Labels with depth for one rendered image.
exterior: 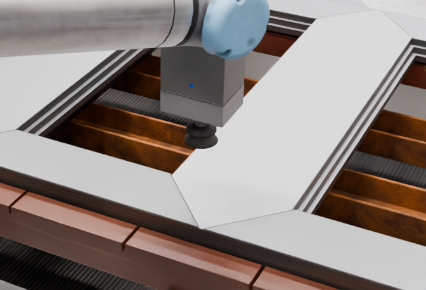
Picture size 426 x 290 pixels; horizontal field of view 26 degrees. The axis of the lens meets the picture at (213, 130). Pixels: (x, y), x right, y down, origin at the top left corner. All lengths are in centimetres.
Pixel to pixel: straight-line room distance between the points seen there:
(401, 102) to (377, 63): 161
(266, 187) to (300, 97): 25
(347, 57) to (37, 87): 52
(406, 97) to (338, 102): 178
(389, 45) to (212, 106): 61
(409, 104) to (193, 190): 200
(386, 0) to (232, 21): 125
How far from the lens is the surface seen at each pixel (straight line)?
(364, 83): 152
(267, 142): 135
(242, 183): 126
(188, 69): 109
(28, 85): 152
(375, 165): 186
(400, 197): 152
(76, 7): 76
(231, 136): 136
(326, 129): 139
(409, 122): 169
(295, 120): 140
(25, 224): 129
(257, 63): 338
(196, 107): 111
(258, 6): 86
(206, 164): 130
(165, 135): 165
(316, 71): 154
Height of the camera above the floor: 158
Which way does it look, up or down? 32 degrees down
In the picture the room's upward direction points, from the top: straight up
